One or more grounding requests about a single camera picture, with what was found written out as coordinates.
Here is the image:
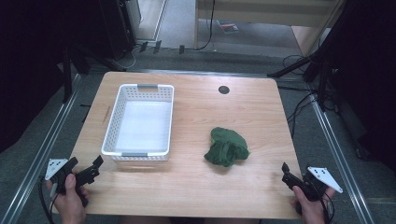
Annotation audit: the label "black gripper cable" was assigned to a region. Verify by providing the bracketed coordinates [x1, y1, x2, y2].
[319, 191, 336, 224]
[37, 175, 60, 224]

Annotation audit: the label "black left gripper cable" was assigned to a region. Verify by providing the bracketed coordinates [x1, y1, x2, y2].
[37, 175, 60, 224]

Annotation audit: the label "black floor cables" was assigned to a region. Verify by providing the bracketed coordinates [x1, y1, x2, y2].
[276, 54, 321, 139]

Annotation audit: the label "dark curtain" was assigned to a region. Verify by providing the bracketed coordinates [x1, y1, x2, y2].
[0, 0, 104, 153]
[323, 0, 396, 171]

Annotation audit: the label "metal floor rail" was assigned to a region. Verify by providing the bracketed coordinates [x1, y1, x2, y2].
[307, 92, 376, 224]
[0, 74, 83, 224]

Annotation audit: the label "black metal stand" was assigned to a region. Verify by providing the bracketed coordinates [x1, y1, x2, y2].
[61, 43, 92, 105]

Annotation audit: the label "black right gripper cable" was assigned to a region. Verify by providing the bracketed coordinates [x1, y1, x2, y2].
[319, 191, 336, 224]

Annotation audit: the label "white floor cable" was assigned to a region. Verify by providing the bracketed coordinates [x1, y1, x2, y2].
[120, 45, 139, 70]

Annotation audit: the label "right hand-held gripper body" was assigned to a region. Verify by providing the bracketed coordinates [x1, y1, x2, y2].
[289, 165, 344, 202]

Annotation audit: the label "light wooden desk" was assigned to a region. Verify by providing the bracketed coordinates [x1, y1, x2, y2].
[193, 0, 345, 58]

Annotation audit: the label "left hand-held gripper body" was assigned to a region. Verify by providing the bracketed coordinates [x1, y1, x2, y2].
[44, 156, 94, 208]

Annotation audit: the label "person's right hand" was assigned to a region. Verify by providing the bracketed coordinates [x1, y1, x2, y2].
[290, 185, 337, 224]

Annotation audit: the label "magazine with red print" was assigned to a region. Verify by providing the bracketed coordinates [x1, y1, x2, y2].
[217, 20, 240, 35]

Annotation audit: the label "black hanging cable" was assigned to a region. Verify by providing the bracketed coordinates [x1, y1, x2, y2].
[195, 0, 217, 51]

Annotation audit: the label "black cabinet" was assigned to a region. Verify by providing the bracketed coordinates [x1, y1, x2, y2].
[98, 0, 142, 61]

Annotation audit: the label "person's left hand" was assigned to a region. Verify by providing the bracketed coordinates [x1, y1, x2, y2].
[46, 173, 91, 224]

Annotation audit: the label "black tripod stand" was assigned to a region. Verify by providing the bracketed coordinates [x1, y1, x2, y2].
[266, 36, 334, 112]

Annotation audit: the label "white plastic basket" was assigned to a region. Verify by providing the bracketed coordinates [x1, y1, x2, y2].
[101, 83, 176, 162]

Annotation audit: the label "green cloth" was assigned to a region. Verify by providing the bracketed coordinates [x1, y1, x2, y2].
[203, 126, 251, 168]

